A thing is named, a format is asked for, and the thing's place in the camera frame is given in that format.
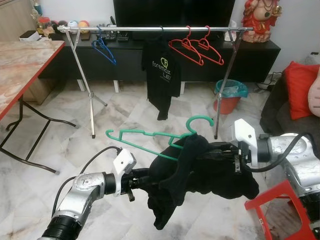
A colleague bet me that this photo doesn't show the dark brown sofa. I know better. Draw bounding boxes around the dark brown sofa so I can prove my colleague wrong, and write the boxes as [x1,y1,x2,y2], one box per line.
[260,72,320,146]

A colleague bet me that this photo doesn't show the black TV console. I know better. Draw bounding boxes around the black TV console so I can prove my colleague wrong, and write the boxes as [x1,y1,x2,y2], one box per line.
[40,36,282,93]

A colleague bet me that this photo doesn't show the gold trophy figurine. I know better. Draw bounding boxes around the gold trophy figurine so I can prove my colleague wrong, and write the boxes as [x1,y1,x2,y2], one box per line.
[32,2,45,21]

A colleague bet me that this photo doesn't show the red plastic stool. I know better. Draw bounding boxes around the red plastic stool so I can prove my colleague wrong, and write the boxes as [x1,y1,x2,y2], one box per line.
[244,180,320,240]

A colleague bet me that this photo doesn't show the red figurine statue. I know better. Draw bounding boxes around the red figurine statue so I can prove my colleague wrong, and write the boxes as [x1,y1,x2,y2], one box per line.
[241,0,281,43]

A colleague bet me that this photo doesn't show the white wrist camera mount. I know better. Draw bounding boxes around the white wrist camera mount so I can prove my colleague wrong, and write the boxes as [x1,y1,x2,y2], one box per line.
[233,119,261,166]
[113,148,137,183]

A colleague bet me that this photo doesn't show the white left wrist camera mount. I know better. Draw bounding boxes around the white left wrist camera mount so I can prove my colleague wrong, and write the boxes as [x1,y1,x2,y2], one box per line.
[113,148,137,183]

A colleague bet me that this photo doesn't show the black T-shirt green logo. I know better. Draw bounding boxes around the black T-shirt green logo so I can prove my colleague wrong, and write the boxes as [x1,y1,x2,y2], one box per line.
[148,134,261,231]
[141,37,183,121]

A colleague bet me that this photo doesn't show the red cushion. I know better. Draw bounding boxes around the red cushion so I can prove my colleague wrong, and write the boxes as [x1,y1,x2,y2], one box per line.
[284,61,320,121]

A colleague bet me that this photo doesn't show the blue plastic hanger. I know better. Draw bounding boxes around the blue plastic hanger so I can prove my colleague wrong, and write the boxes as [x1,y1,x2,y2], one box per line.
[91,27,117,66]

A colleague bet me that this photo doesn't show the white cardboard box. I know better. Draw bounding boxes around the white cardboard box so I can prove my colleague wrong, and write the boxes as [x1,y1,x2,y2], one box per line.
[19,30,42,42]

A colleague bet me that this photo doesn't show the pink cushion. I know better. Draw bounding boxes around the pink cushion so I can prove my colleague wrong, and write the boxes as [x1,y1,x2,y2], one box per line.
[309,75,320,117]

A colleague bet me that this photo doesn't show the teal plastic bin liner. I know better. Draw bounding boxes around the teal plastic bin liner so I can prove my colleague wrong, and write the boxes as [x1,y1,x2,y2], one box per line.
[215,79,249,99]

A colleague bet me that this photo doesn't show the black flat television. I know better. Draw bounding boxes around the black flat television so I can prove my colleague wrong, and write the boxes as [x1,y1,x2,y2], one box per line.
[113,0,237,28]

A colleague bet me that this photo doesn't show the red plastic bucket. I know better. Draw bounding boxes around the red plastic bucket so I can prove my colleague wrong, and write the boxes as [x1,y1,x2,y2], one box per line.
[216,95,241,115]

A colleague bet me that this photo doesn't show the silver metal clothes rack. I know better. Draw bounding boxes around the silver metal clothes rack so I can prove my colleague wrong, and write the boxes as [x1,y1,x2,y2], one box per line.
[57,25,255,140]

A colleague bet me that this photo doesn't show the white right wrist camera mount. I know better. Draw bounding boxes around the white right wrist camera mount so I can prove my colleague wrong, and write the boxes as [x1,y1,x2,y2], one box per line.
[233,119,261,166]

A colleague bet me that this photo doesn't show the marble table red edge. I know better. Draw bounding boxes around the marble table red edge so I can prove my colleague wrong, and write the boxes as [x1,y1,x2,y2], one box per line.
[0,40,78,175]

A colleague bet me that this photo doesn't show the green plastic hanger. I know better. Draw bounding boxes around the green plastic hanger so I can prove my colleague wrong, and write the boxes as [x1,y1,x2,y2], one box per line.
[106,116,215,162]

